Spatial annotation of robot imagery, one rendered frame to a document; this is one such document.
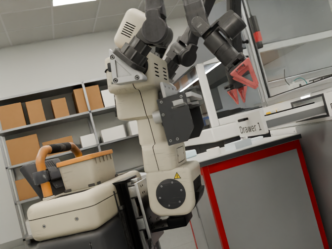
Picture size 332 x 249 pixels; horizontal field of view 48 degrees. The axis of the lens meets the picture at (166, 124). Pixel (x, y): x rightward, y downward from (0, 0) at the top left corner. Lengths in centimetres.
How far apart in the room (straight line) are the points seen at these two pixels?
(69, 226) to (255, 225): 106
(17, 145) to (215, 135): 328
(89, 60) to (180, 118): 480
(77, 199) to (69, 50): 488
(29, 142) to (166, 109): 418
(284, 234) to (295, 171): 33
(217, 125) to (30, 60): 387
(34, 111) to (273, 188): 387
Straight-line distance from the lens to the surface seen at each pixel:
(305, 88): 202
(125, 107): 135
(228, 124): 270
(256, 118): 179
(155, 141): 134
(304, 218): 216
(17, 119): 537
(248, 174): 199
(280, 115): 182
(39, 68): 594
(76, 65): 595
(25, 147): 534
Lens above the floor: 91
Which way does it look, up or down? 2 degrees up
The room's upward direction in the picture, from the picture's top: 15 degrees counter-clockwise
